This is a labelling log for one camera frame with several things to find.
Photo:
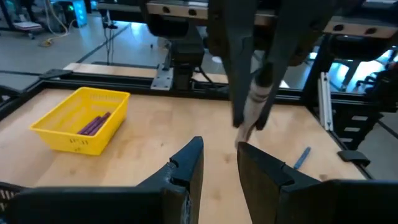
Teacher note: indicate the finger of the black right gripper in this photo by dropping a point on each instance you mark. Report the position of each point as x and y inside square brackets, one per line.
[295, 37]
[236, 46]

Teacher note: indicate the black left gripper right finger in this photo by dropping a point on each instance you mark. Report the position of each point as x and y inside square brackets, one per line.
[264, 186]

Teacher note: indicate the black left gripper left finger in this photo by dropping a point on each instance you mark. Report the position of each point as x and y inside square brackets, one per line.
[180, 186]

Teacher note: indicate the blue crayon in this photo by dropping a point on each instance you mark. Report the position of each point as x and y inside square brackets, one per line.
[302, 158]

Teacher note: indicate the black crayon white wrapper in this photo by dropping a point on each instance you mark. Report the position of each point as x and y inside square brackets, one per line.
[253, 105]

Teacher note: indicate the purple crayon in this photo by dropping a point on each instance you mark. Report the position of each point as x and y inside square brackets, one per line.
[89, 124]
[94, 124]
[99, 124]

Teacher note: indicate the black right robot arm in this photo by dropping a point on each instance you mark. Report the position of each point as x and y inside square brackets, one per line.
[186, 56]

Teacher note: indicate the silver aluminium extrusion bar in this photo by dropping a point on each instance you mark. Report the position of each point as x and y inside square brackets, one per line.
[325, 102]

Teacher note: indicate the yellow plastic basket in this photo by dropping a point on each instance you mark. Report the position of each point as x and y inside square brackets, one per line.
[62, 137]

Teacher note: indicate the black tripod stand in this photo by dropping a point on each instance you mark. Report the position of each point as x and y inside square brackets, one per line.
[109, 25]

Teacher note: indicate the blue lit computer case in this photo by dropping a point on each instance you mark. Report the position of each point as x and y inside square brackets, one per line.
[80, 12]

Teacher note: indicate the silver mounting bracket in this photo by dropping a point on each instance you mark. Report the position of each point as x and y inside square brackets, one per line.
[163, 81]

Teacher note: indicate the black aluminium table frame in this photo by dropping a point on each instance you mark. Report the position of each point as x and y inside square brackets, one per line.
[93, 81]

